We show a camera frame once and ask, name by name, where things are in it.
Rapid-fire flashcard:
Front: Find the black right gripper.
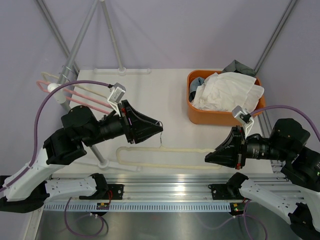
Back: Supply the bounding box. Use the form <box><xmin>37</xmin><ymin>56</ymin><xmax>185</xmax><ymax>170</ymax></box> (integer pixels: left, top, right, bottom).
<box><xmin>205</xmin><ymin>124</ymin><xmax>291</xmax><ymax>168</ymax></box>

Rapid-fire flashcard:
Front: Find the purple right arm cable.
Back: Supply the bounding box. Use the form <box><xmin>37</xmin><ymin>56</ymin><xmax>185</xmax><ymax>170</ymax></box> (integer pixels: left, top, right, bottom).
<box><xmin>199</xmin><ymin>104</ymin><xmax>320</xmax><ymax>237</ymax></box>

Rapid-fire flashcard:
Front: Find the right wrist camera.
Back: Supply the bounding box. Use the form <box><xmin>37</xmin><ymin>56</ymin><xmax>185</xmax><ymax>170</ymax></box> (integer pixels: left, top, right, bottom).
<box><xmin>231</xmin><ymin>105</ymin><xmax>254</xmax><ymax>138</ymax></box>

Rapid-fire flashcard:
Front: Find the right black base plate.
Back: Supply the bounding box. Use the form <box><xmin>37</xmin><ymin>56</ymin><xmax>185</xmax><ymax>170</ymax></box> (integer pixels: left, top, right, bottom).
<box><xmin>208</xmin><ymin>183</ymin><xmax>250</xmax><ymax>200</ymax></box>

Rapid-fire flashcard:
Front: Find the left frame post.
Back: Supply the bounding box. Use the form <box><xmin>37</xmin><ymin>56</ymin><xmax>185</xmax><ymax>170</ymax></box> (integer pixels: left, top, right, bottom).
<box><xmin>34</xmin><ymin>0</ymin><xmax>70</xmax><ymax>57</ymax></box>

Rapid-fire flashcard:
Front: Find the cream hanger of white skirt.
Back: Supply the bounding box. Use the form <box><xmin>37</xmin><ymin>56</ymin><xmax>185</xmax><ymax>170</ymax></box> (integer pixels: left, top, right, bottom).
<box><xmin>114</xmin><ymin>121</ymin><xmax>222</xmax><ymax>172</ymax></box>

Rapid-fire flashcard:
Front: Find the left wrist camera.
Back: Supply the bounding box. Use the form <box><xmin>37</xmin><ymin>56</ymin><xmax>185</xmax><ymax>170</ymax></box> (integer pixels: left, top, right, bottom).
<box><xmin>107</xmin><ymin>82</ymin><xmax>126</xmax><ymax>116</ymax></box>

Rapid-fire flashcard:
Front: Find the white pleated skirt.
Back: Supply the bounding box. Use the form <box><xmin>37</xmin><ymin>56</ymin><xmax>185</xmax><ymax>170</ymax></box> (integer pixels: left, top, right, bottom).
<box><xmin>190</xmin><ymin>72</ymin><xmax>265</xmax><ymax>113</ymax></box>

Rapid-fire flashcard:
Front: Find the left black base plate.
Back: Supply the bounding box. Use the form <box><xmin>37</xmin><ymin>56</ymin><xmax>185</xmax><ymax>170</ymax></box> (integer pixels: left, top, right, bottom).
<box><xmin>78</xmin><ymin>183</ymin><xmax>125</xmax><ymax>201</ymax></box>

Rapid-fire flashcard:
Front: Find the frame post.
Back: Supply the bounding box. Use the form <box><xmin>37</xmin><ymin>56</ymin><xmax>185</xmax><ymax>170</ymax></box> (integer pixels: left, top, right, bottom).
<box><xmin>254</xmin><ymin>0</ymin><xmax>299</xmax><ymax>73</ymax></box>
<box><xmin>34</xmin><ymin>0</ymin><xmax>70</xmax><ymax>57</ymax></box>

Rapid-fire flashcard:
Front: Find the blue denim skirt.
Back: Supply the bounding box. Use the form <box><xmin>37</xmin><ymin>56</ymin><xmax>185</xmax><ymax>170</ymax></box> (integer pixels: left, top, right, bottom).
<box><xmin>188</xmin><ymin>77</ymin><xmax>205</xmax><ymax>102</ymax></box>

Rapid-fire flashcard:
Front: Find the pink hanger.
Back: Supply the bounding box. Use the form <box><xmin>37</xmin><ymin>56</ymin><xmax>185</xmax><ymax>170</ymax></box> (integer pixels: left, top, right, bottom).
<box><xmin>36</xmin><ymin>80</ymin><xmax>112</xmax><ymax>114</ymax></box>

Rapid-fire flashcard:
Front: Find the cream plastic hanger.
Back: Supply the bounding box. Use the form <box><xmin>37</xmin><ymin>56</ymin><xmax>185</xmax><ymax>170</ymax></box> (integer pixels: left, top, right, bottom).
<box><xmin>41</xmin><ymin>71</ymin><xmax>111</xmax><ymax>100</ymax></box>

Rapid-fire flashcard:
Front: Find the white slotted cable duct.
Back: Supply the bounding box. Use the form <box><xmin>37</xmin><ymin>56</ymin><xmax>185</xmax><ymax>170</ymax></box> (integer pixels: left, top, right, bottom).
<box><xmin>43</xmin><ymin>201</ymin><xmax>231</xmax><ymax>213</ymax></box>

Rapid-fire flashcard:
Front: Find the silver clothes rack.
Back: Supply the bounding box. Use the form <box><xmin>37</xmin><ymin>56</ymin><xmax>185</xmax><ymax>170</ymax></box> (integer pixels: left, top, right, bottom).
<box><xmin>47</xmin><ymin>0</ymin><xmax>153</xmax><ymax>172</ymax></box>

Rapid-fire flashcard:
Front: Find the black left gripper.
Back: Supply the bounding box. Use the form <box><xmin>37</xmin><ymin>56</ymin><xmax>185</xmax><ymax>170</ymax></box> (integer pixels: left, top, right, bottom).
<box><xmin>81</xmin><ymin>99</ymin><xmax>163</xmax><ymax>147</ymax></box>

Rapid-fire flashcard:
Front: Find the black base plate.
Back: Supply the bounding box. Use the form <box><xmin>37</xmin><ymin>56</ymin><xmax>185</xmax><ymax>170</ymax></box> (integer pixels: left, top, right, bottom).
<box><xmin>208</xmin><ymin>183</ymin><xmax>250</xmax><ymax>200</ymax></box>
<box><xmin>78</xmin><ymin>183</ymin><xmax>125</xmax><ymax>201</ymax></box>

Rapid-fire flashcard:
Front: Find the right frame post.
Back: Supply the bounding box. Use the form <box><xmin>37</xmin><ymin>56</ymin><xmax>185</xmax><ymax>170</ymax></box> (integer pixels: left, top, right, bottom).
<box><xmin>254</xmin><ymin>0</ymin><xmax>299</xmax><ymax>73</ymax></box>

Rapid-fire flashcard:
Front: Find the aluminium mounting rail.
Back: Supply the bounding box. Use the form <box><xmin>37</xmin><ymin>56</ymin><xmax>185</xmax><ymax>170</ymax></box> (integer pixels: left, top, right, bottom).
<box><xmin>104</xmin><ymin>172</ymin><xmax>303</xmax><ymax>202</ymax></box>

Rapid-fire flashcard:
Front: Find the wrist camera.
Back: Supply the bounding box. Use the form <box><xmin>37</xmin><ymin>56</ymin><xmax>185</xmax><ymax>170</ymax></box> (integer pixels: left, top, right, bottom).
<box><xmin>107</xmin><ymin>82</ymin><xmax>126</xmax><ymax>116</ymax></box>
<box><xmin>231</xmin><ymin>105</ymin><xmax>254</xmax><ymax>138</ymax></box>

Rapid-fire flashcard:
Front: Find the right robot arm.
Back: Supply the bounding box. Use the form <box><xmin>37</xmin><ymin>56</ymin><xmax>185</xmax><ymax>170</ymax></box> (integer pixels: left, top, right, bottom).
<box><xmin>204</xmin><ymin>118</ymin><xmax>320</xmax><ymax>240</ymax></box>

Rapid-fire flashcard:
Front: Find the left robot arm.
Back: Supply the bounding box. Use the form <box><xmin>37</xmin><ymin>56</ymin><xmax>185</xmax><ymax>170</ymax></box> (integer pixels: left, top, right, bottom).
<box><xmin>0</xmin><ymin>100</ymin><xmax>163</xmax><ymax>214</ymax></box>

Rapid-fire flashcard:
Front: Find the orange plastic basket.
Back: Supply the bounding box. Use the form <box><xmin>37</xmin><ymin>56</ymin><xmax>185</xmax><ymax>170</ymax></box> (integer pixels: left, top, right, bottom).
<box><xmin>186</xmin><ymin>70</ymin><xmax>266</xmax><ymax>127</ymax></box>

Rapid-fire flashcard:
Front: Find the grey pleated skirt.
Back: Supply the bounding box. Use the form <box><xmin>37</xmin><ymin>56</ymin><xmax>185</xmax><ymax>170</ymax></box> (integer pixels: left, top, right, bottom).
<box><xmin>222</xmin><ymin>60</ymin><xmax>257</xmax><ymax>77</ymax></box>

